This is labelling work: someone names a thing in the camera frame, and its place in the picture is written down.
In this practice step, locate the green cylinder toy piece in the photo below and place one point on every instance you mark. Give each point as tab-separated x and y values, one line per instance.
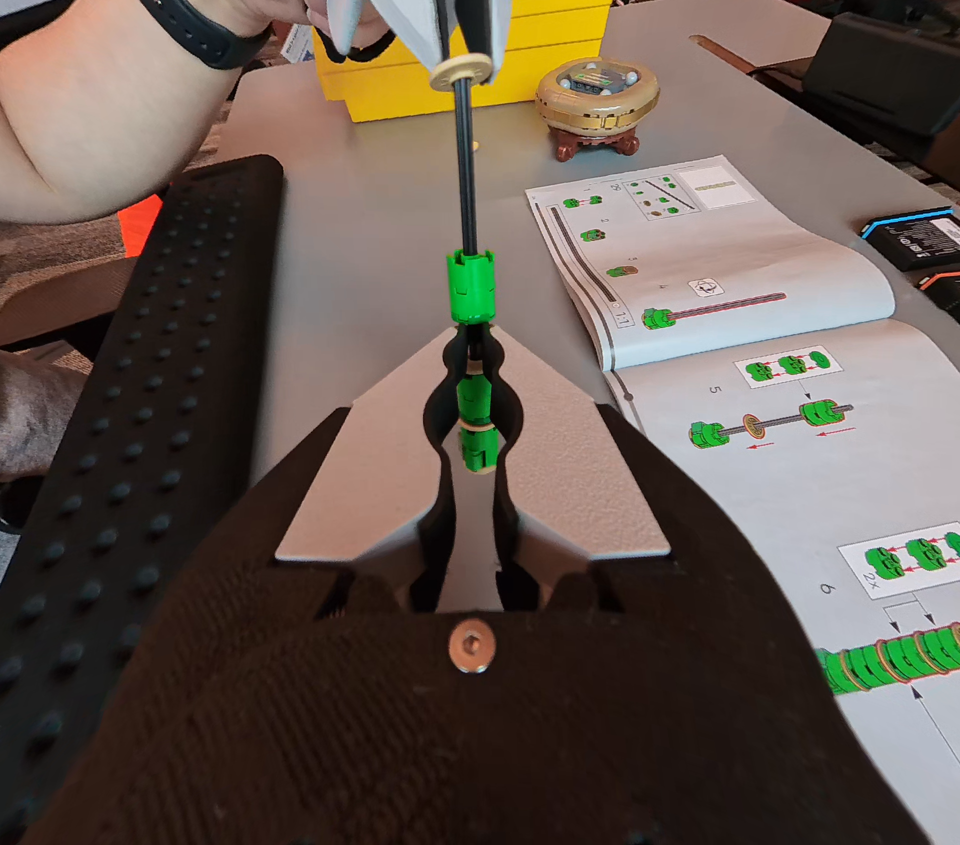
474	395
471	286
478	449

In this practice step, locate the black battery pack orange edge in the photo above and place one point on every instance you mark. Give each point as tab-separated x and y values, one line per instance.
943	294

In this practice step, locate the black battery pack blue edge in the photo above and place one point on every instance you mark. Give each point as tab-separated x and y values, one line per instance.
915	237

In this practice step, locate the black case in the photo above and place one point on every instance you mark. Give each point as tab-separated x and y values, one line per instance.
885	72

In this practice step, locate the black toy axle rod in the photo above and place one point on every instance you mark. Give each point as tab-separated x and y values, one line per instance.
466	185

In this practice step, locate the grey desk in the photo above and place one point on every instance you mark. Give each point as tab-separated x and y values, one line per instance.
360	207

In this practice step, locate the yellow plastic storage bin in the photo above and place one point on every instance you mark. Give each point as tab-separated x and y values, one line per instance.
555	35

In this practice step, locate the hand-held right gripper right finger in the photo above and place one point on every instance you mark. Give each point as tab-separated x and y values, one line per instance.
585	485

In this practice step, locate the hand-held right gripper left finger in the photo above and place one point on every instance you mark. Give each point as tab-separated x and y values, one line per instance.
352	485

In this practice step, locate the brown cardboard sheet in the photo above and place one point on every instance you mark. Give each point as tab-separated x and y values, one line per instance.
724	54

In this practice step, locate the tan toy brick pot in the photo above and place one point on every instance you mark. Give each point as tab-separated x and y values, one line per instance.
596	99

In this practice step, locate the open instruction booklet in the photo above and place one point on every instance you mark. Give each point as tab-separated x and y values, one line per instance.
750	350

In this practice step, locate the orange object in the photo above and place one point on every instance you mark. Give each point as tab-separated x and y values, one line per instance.
141	224

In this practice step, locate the black studded pad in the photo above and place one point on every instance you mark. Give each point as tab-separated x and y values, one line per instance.
112	447

